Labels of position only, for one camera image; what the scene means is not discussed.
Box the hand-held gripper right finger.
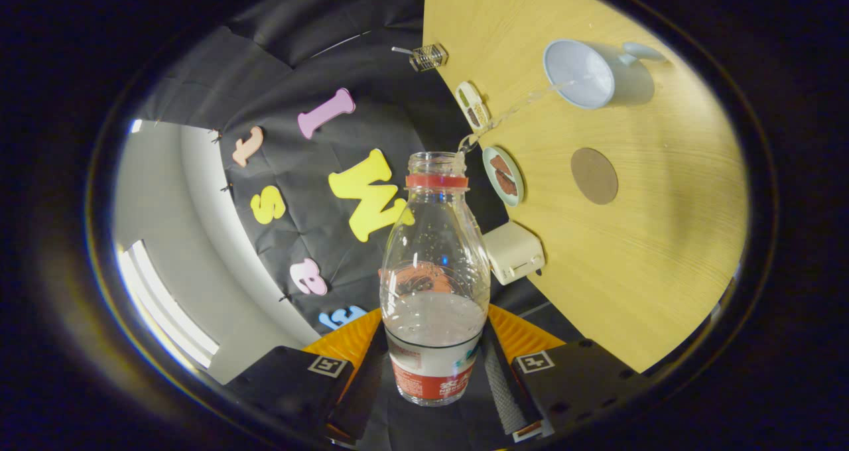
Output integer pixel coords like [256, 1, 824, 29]
[480, 303, 656, 444]

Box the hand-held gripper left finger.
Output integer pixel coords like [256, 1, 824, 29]
[224, 307, 389, 442]

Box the clear plastic bottle red label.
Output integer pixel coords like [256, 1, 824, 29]
[379, 151, 491, 407]

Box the round brown coaster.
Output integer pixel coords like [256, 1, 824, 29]
[570, 147, 619, 206]

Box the pale grey cup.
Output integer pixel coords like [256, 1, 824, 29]
[543, 38, 667, 110]

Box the white toaster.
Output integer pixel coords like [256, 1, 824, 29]
[482, 221, 546, 286]

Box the wooden table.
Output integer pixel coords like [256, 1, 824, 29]
[423, 0, 750, 373]

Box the pale green plate with meat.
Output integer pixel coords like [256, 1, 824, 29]
[482, 146, 525, 208]

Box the long ceiling light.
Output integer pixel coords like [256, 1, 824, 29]
[116, 239, 220, 370]

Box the white divided snack dish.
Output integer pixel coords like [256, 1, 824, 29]
[455, 81, 491, 131]

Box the wire mesh utensil holder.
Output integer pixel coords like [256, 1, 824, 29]
[409, 43, 449, 72]

